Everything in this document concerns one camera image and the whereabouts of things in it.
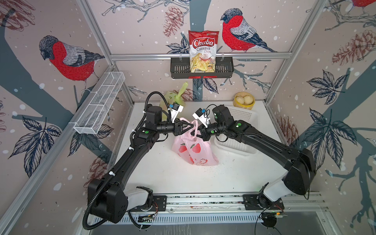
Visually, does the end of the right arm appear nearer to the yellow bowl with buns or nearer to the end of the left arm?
the end of the left arm

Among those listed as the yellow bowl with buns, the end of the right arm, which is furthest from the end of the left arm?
the yellow bowl with buns

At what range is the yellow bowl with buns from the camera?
1151 mm
